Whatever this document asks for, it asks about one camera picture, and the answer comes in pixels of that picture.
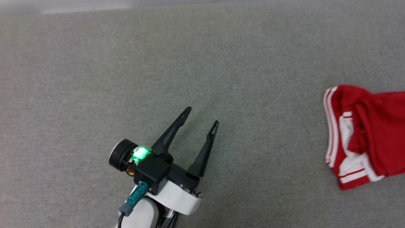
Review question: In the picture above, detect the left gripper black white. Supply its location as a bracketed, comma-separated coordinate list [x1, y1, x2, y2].
[109, 106, 220, 216]

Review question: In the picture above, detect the red and white garment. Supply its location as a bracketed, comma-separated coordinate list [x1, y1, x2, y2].
[323, 84, 405, 191]

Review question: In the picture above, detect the black cable with teal plug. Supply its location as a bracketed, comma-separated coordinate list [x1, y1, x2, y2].
[117, 181, 149, 228]

